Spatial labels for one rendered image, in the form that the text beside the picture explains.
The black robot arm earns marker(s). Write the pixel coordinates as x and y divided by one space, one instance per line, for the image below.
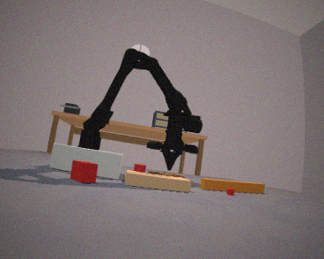
175 100

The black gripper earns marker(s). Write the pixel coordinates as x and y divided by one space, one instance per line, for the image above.
173 138

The orange long bar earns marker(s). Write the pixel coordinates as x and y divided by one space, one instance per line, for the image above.
238 186

